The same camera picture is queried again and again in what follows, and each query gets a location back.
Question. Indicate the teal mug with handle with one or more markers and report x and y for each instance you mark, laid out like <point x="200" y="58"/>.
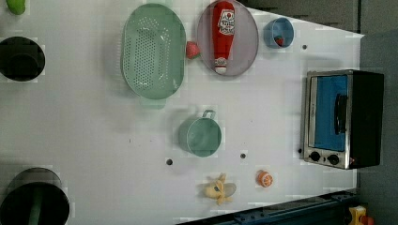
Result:
<point x="200" y="136"/>

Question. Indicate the small red strawberry toy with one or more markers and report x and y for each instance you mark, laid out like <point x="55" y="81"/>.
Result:
<point x="279" y="41"/>

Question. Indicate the black and silver toaster oven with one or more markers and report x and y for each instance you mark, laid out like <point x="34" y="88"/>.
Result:
<point x="343" y="118"/>

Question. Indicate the orange slice toy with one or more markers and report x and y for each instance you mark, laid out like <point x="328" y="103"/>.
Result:
<point x="264" y="179"/>

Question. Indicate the black cylinder robot base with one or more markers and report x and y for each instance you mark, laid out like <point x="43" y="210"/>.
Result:
<point x="35" y="197"/>

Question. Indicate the red plush ketchup bottle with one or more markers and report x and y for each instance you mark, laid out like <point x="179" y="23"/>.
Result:
<point x="223" y="31"/>

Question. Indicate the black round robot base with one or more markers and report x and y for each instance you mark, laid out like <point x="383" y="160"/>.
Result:
<point x="21" y="59"/>

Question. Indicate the blue metal frame rail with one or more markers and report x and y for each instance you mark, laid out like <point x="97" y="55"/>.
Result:
<point x="327" y="209"/>

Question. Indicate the yellow plush banana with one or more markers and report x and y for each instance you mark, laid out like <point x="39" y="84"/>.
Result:
<point x="219" y="190"/>

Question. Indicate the red plush strawberry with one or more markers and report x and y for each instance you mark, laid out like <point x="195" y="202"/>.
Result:
<point x="192" y="50"/>

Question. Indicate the blue small bowl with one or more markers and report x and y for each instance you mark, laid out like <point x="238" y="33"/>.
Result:
<point x="279" y="27"/>

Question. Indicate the green perforated colander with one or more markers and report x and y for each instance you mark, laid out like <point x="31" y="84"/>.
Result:
<point x="153" y="53"/>

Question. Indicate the grey round plate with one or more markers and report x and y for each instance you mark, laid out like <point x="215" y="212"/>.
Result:
<point x="245" y="43"/>

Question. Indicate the yellow and orange toy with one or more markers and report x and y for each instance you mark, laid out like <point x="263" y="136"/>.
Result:
<point x="359" y="216"/>

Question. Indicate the green object at corner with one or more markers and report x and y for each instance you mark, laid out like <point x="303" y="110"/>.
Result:
<point x="16" y="7"/>

